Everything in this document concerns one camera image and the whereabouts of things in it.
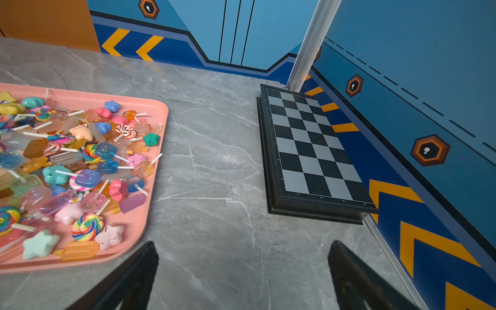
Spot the pink plastic tray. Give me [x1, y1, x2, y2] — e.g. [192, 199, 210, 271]
[1, 89, 169, 275]

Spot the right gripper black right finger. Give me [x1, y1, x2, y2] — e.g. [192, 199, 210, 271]
[328, 240, 417, 309]

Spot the right aluminium corner post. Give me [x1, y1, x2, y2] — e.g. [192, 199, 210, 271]
[286, 0, 342, 92]

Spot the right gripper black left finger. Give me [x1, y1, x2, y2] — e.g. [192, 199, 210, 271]
[68, 241, 159, 309]

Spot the black white chessboard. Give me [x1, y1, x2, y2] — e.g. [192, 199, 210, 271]
[257, 84, 378, 225]

